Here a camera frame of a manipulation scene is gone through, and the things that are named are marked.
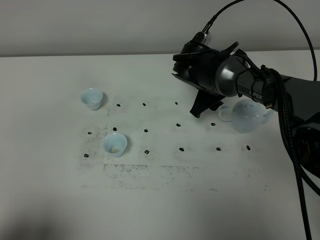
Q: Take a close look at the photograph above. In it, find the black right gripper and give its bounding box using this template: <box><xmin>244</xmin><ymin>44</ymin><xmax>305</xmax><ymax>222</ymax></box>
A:
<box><xmin>172</xmin><ymin>41</ymin><xmax>227</xmax><ymax>118</ymax></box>

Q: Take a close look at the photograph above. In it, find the pale blue porcelain teapot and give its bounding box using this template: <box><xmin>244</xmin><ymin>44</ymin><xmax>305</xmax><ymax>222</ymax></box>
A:
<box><xmin>218</xmin><ymin>99</ymin><xmax>275</xmax><ymax>134</ymax></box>

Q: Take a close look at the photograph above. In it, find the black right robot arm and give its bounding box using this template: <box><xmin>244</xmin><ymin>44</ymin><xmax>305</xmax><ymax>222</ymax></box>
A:
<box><xmin>173</xmin><ymin>40</ymin><xmax>320</xmax><ymax>193</ymax></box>

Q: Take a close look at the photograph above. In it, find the near pale blue teacup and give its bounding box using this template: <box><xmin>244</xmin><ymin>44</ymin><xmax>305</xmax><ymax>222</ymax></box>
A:
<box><xmin>102</xmin><ymin>132</ymin><xmax>128</xmax><ymax>158</ymax></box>

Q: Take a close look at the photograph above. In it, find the pale blue teacup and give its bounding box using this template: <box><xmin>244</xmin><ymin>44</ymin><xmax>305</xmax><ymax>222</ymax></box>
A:
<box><xmin>102</xmin><ymin>132</ymin><xmax>128</xmax><ymax>158</ymax></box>
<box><xmin>80</xmin><ymin>88</ymin><xmax>103</xmax><ymax>111</ymax></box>

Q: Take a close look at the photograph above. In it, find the far pale blue teacup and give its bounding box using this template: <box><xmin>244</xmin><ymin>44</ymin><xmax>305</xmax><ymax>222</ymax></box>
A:
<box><xmin>80</xmin><ymin>88</ymin><xmax>103</xmax><ymax>111</ymax></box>

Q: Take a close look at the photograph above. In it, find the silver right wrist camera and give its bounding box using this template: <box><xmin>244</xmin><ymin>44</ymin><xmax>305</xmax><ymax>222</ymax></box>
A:
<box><xmin>191</xmin><ymin>31</ymin><xmax>212</xmax><ymax>46</ymax></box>

